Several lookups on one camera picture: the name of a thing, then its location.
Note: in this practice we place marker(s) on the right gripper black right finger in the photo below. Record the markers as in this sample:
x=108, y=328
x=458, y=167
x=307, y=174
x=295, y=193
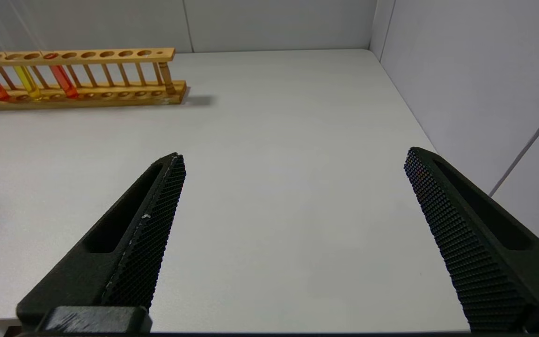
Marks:
x=484, y=262

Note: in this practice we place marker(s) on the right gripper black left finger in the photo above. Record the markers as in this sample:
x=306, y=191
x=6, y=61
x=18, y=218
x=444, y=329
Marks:
x=87, y=276

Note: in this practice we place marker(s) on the wooden test tube rack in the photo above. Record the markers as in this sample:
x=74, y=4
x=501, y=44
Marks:
x=110, y=89

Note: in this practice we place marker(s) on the test tube with yellow liquid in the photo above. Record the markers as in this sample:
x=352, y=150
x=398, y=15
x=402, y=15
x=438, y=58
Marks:
x=28, y=84

